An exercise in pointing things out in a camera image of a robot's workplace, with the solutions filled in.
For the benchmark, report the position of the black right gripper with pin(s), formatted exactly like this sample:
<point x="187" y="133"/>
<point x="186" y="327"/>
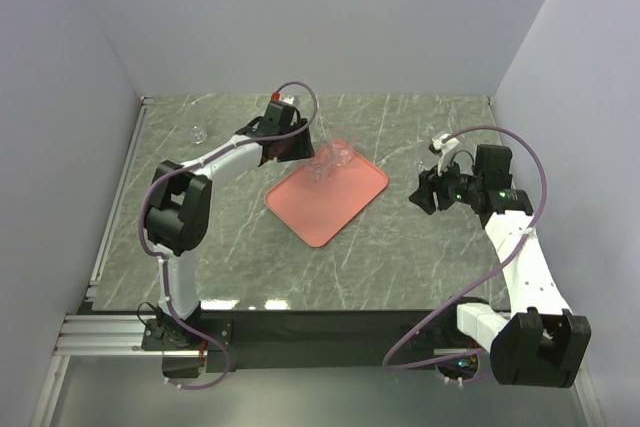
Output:
<point x="423" y="196"/>

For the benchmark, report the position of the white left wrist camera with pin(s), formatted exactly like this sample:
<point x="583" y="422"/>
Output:
<point x="290" y="99"/>

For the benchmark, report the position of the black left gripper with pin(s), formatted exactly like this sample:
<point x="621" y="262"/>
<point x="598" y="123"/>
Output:
<point x="303" y="149"/>

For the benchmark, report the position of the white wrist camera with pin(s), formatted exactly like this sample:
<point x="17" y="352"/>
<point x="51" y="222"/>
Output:
<point x="444" y="146"/>
<point x="290" y="99"/>

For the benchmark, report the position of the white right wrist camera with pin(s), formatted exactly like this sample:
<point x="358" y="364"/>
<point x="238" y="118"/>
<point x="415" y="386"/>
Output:
<point x="444" y="146"/>

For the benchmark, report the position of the clear faceted glass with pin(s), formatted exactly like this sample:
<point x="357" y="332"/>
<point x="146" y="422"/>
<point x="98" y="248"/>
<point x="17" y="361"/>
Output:
<point x="319" y="166"/>
<point x="341" y="142"/>
<point x="425" y="160"/>
<point x="196" y="131"/>

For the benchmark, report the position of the aluminium front frame rail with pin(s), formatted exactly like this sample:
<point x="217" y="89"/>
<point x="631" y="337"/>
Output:
<point x="118" y="335"/>

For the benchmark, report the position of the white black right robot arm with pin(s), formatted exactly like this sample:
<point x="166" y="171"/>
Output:
<point x="542" y="343"/>

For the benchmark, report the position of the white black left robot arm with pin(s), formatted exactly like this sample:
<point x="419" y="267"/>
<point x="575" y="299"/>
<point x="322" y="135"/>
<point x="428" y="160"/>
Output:
<point x="175" y="216"/>

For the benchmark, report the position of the pink plastic tray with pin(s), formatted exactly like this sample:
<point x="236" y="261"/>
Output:
<point x="317" y="210"/>

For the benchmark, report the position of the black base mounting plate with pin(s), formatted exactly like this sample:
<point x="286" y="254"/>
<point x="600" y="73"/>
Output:
<point x="276" y="339"/>

